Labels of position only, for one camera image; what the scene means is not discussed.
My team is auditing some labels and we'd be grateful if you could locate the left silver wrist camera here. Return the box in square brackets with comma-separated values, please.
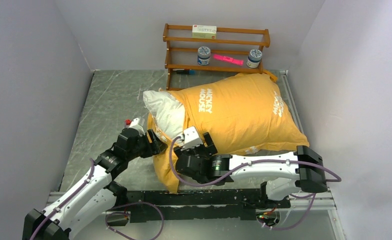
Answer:
[124, 117, 146, 135]

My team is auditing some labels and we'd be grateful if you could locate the blue white jar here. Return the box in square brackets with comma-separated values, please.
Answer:
[246, 49, 263, 69]
[197, 46, 211, 66]

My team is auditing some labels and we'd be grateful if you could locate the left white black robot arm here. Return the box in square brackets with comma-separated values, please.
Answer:
[22, 127, 167, 240]

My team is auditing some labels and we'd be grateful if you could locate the wooden three-tier shelf rack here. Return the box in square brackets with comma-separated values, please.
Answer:
[162, 23, 271, 91]

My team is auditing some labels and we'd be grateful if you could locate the white pillow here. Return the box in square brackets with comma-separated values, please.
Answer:
[143, 90, 185, 142]

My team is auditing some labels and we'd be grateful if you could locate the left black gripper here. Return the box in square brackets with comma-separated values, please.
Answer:
[126, 128, 167, 160]

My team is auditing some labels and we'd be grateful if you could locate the right blue white jar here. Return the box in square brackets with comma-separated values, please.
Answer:
[246, 49, 263, 69]

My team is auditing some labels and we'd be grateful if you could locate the left blue white jar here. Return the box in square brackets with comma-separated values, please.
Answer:
[197, 46, 211, 66]

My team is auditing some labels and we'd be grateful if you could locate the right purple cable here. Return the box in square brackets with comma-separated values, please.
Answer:
[168, 137, 343, 232]

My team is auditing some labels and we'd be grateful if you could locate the black blue marker pen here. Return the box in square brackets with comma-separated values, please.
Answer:
[173, 69, 195, 75]

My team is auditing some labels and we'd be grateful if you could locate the orange Mickey Mouse pillowcase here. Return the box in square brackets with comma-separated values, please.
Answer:
[147, 70, 311, 195]

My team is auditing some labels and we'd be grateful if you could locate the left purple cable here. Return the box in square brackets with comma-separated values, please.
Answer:
[28, 158, 165, 240]

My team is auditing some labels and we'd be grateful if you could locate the white green cardboard box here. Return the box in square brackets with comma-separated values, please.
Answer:
[191, 24, 217, 39]

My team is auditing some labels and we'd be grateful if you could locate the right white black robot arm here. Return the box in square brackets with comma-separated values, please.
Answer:
[168, 130, 328, 208]

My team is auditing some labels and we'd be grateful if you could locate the pink plastic strip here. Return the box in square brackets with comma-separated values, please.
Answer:
[213, 54, 244, 66]

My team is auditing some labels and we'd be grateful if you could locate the purple cable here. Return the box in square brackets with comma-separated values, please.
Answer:
[168, 137, 343, 232]
[28, 158, 165, 240]

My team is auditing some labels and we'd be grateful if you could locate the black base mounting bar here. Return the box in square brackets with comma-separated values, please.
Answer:
[112, 188, 291, 223]

